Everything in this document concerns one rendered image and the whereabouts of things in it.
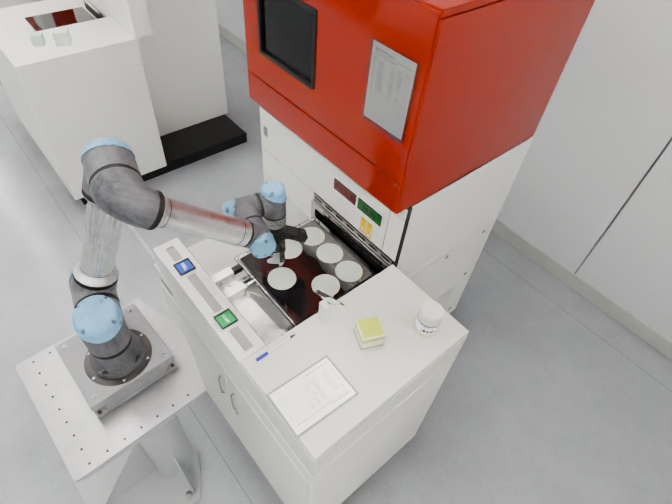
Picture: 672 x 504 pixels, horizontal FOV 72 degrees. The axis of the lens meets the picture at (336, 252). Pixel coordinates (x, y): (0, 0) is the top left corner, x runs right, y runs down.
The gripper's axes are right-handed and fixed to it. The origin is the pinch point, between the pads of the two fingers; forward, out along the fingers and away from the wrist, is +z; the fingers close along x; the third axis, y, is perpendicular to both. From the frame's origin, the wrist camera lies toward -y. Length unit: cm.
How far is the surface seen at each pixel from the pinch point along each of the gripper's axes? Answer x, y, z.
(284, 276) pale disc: 5.4, -0.1, 1.4
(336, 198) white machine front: -17.7, -22.6, -12.2
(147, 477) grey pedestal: 35, 63, 90
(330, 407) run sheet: 58, -6, -5
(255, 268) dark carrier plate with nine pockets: 0.2, 9.5, 1.5
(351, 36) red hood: -11, -21, -75
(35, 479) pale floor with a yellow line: 27, 109, 91
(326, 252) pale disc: -3.7, -17.0, 1.5
